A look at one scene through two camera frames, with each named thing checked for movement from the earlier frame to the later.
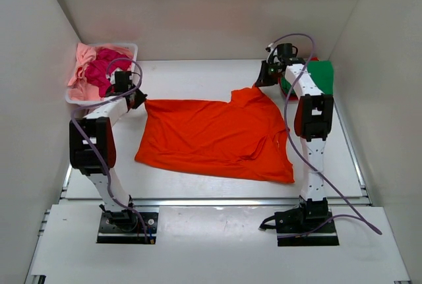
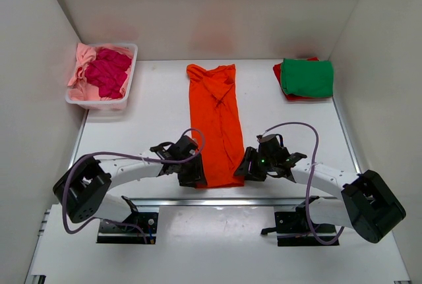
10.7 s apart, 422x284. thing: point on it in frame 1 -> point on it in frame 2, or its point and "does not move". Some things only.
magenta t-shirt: x=95 y=72 does not move
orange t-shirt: x=246 y=136 -> x=215 y=118
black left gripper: x=140 y=99 -> x=196 y=174
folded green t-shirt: x=321 y=74 does not move
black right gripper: x=263 y=80 -> x=247 y=169
